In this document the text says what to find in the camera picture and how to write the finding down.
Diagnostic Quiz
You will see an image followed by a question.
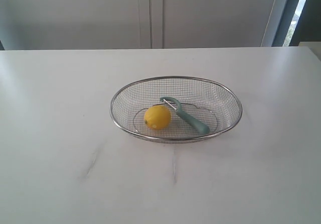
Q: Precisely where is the teal handled peeler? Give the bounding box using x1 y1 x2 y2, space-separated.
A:
159 96 210 135

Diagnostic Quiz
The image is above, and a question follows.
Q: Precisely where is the yellow lemon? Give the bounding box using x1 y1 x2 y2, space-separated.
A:
144 105 171 130

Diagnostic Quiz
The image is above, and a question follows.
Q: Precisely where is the oval metal wire basket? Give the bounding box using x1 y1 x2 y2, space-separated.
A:
110 76 242 144

